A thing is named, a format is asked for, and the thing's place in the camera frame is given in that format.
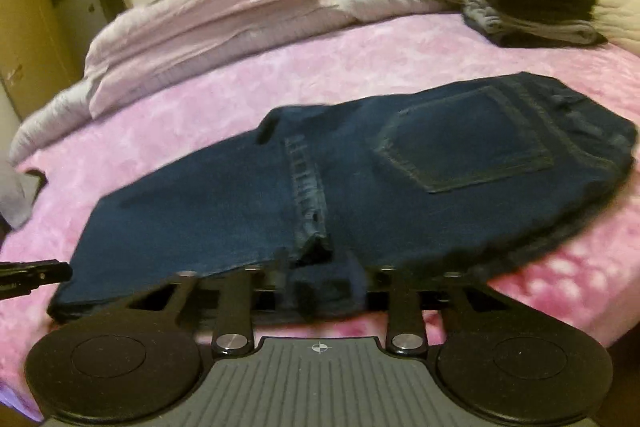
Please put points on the grey folded garment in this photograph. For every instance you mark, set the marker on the grey folded garment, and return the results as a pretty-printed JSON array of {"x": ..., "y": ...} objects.
[{"x": 545, "y": 29}]

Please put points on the yellow wooden cabinet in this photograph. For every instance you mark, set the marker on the yellow wooden cabinet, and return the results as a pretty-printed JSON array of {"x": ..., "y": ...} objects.
[{"x": 45, "y": 7}]

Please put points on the grey cloth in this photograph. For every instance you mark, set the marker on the grey cloth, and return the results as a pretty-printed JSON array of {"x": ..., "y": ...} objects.
[{"x": 15, "y": 197}]

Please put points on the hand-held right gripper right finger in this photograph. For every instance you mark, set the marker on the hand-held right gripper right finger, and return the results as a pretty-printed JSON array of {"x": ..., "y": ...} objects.
[{"x": 405, "y": 307}]

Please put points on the dark blue denim pants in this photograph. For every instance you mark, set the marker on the dark blue denim pants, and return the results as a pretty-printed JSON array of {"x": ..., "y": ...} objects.
[{"x": 400, "y": 187}]

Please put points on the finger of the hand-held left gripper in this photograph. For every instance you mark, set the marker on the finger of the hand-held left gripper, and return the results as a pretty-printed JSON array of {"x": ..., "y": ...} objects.
[{"x": 35, "y": 274}]

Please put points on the pink floral blanket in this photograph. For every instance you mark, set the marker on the pink floral blanket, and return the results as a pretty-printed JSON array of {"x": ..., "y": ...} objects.
[{"x": 175, "y": 117}]

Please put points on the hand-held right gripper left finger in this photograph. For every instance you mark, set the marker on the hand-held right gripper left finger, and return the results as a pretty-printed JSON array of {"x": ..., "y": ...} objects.
[{"x": 235, "y": 302}]

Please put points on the pale pink duvet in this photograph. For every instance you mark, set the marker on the pale pink duvet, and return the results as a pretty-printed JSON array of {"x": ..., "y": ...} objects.
[{"x": 190, "y": 32}]

